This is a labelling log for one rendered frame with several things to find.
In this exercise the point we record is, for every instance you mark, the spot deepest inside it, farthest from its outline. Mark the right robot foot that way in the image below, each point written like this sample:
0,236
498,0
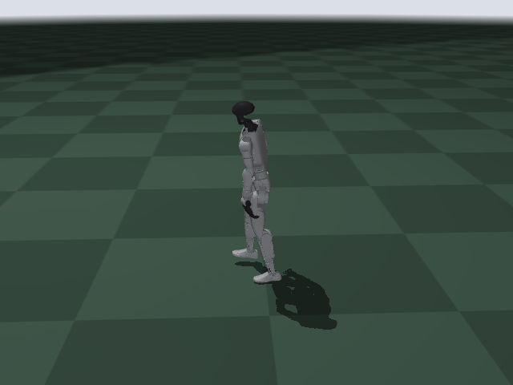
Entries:
244,253

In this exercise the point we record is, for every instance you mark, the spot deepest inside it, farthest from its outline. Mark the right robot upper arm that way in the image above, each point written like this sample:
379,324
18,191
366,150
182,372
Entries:
259,121

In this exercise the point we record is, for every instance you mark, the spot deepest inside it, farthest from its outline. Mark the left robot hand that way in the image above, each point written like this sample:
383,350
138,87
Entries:
248,209

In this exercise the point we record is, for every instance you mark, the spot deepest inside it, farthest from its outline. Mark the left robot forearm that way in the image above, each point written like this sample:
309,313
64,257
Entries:
247,187

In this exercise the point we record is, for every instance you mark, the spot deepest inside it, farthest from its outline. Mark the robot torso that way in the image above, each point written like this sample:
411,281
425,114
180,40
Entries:
259,157

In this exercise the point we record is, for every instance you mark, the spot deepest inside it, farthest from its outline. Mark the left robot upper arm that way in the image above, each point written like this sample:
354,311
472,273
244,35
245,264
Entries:
245,147

